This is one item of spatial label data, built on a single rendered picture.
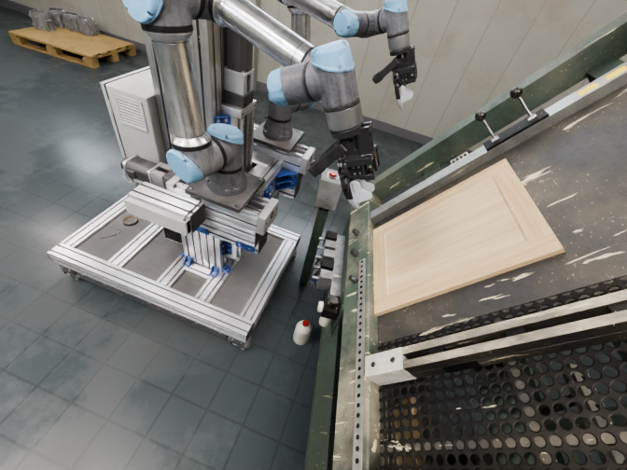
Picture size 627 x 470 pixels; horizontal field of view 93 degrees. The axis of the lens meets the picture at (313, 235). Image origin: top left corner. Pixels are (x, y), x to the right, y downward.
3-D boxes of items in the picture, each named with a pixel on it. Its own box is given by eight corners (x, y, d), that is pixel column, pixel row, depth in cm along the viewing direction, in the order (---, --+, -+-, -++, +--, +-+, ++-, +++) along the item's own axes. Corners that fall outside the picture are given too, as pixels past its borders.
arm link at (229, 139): (250, 162, 112) (251, 129, 102) (224, 177, 103) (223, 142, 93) (226, 149, 115) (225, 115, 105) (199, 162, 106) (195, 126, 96)
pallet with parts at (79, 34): (139, 55, 452) (133, 28, 427) (90, 70, 389) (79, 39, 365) (69, 33, 464) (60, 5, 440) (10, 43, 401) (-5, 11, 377)
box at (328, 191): (316, 193, 170) (323, 166, 158) (336, 198, 171) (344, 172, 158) (313, 206, 162) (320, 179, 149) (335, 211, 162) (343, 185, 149)
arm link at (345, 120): (319, 115, 60) (330, 102, 66) (325, 137, 63) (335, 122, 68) (355, 108, 57) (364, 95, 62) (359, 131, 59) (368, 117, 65)
